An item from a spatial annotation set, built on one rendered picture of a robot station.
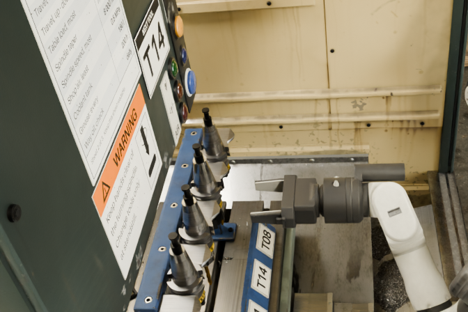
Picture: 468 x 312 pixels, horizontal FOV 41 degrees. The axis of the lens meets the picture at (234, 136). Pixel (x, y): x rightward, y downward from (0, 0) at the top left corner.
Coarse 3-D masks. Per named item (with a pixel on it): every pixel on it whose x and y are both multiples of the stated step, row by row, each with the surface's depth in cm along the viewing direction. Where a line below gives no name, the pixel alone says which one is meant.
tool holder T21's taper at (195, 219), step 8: (184, 208) 111; (192, 208) 111; (200, 208) 113; (184, 216) 112; (192, 216) 112; (200, 216) 113; (184, 224) 114; (192, 224) 112; (200, 224) 113; (192, 232) 113; (200, 232) 114
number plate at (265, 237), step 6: (258, 228) 149; (264, 228) 151; (258, 234) 148; (264, 234) 150; (270, 234) 151; (258, 240) 147; (264, 240) 148; (270, 240) 150; (258, 246) 146; (264, 246) 147; (270, 246) 149; (264, 252) 146; (270, 252) 147
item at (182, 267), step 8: (184, 248) 103; (176, 256) 102; (184, 256) 103; (176, 264) 103; (184, 264) 103; (192, 264) 105; (176, 272) 104; (184, 272) 104; (192, 272) 105; (176, 280) 105; (184, 280) 105; (192, 280) 106
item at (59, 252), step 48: (0, 0) 38; (144, 0) 64; (0, 48) 37; (0, 96) 37; (48, 96) 43; (144, 96) 63; (0, 144) 37; (48, 144) 43; (0, 192) 37; (48, 192) 43; (0, 240) 37; (48, 240) 43; (96, 240) 51; (144, 240) 62; (0, 288) 40; (48, 288) 42; (96, 288) 50
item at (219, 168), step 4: (212, 164) 130; (216, 164) 130; (220, 164) 129; (224, 164) 129; (212, 168) 129; (216, 168) 129; (220, 168) 129; (224, 168) 129; (212, 172) 128; (216, 172) 128; (220, 172) 128; (224, 172) 128; (192, 176) 128; (220, 176) 127
